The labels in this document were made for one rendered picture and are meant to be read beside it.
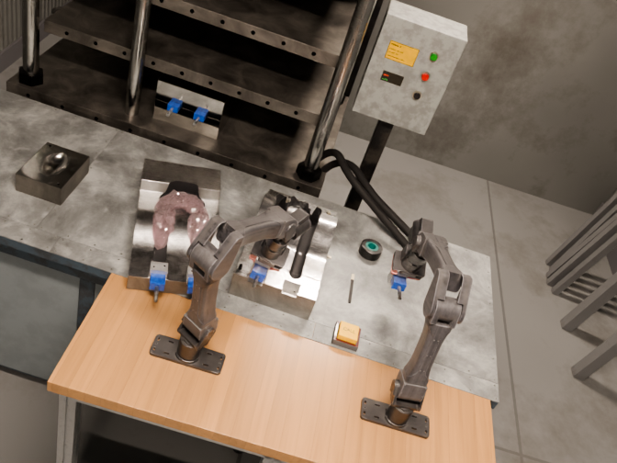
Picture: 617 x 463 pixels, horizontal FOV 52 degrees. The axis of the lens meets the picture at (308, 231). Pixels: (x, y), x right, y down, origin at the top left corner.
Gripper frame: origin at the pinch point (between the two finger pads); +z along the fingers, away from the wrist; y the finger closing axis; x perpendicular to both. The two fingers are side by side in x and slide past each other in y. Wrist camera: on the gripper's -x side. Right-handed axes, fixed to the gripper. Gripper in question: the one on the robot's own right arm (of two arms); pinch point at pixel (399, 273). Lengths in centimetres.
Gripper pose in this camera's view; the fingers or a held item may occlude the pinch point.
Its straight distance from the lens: 205.4
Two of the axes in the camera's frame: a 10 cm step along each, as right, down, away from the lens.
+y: -9.6, -2.6, -1.1
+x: -1.9, 8.8, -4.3
